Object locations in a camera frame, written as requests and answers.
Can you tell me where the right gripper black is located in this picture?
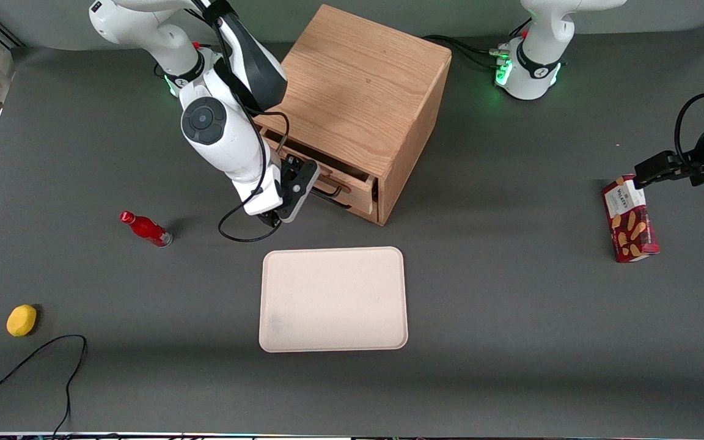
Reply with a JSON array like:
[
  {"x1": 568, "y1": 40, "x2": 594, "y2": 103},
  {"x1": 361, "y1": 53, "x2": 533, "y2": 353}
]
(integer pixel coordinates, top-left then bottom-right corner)
[{"x1": 279, "y1": 155, "x2": 305, "y2": 184}]

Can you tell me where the wooden drawer with black handle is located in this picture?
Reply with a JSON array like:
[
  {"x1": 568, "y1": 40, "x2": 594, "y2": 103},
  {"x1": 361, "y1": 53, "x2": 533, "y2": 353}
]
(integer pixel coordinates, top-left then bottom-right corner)
[
  {"x1": 309, "y1": 186, "x2": 382, "y2": 226},
  {"x1": 265, "y1": 128, "x2": 376, "y2": 216}
]

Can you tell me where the oak wooden drawer cabinet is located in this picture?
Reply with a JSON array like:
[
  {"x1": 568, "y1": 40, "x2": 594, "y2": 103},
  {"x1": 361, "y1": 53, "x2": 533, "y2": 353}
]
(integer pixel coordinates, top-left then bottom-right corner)
[{"x1": 254, "y1": 4, "x2": 453, "y2": 227}]

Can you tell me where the red Walkers cookie box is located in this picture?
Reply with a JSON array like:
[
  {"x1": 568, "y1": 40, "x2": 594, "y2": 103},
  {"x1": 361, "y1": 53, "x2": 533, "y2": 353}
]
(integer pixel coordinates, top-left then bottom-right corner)
[{"x1": 601, "y1": 174, "x2": 660, "y2": 263}]

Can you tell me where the beige plastic tray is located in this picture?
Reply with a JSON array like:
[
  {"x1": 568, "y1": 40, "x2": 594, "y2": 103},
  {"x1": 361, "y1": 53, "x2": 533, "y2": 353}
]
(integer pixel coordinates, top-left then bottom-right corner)
[{"x1": 258, "y1": 246, "x2": 409, "y2": 353}]

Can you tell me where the red plastic bottle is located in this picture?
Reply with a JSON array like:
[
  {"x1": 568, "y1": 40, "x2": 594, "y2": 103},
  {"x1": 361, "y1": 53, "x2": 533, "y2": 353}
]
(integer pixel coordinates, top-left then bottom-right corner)
[{"x1": 120, "y1": 211, "x2": 174, "y2": 248}]

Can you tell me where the yellow lemon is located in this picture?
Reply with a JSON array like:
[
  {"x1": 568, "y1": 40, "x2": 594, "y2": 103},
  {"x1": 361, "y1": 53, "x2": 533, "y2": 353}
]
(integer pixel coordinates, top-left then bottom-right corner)
[{"x1": 6, "y1": 304, "x2": 38, "y2": 337}]

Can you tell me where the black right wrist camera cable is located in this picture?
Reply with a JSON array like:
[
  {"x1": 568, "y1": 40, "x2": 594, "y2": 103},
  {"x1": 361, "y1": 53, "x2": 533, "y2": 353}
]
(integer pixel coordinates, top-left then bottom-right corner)
[{"x1": 218, "y1": 73, "x2": 292, "y2": 243}]

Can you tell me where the thin black table cable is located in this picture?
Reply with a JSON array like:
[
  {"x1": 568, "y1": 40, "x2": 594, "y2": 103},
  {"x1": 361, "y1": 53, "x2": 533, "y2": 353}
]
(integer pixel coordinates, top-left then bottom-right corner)
[{"x1": 0, "y1": 334, "x2": 88, "y2": 436}]

